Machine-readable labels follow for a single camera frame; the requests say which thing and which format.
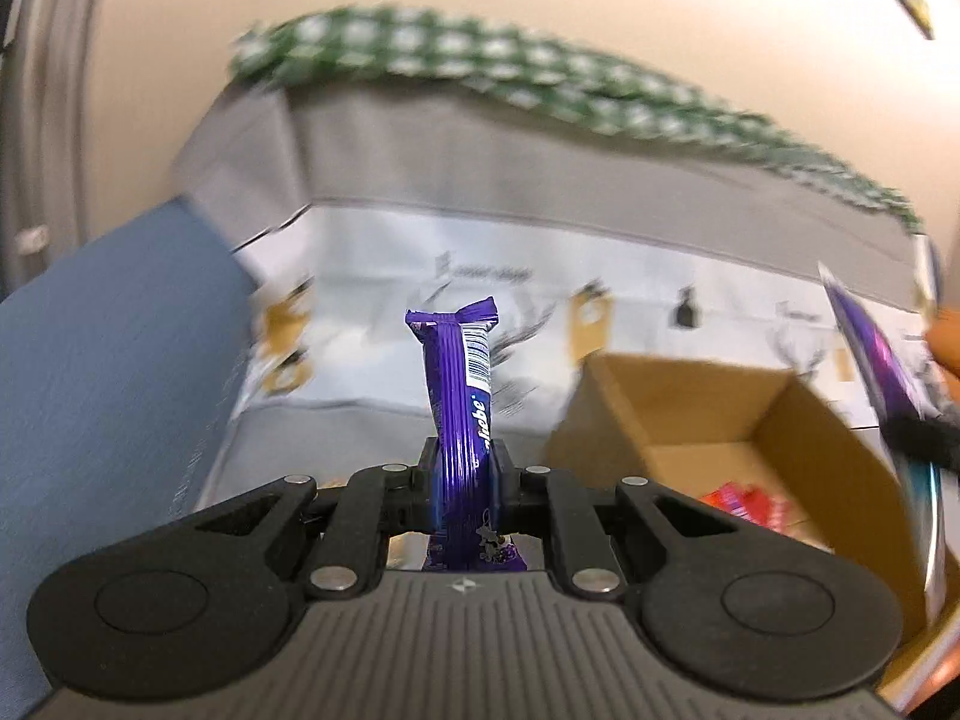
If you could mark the purple snack packet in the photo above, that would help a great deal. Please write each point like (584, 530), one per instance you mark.
(870, 349)

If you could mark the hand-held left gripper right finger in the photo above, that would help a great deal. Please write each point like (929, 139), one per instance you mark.
(502, 484)

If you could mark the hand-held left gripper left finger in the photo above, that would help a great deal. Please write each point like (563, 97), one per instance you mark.
(429, 484)

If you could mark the red snack packet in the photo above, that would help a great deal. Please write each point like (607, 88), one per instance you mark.
(742, 504)

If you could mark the purple snack bar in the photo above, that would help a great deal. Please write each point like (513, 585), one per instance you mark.
(457, 405)

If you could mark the grey curtain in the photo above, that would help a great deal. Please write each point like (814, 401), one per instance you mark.
(45, 90)

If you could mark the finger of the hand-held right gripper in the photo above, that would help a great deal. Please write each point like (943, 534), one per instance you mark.
(930, 439)

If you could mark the green checkered cloth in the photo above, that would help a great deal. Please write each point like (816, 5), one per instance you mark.
(525, 60)

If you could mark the brown cardboard box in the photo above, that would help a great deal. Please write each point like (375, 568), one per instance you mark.
(675, 405)

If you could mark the grey and white printed tablecloth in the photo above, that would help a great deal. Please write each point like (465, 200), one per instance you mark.
(487, 165)

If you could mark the orange blurred object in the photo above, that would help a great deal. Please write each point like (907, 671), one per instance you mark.
(946, 349)

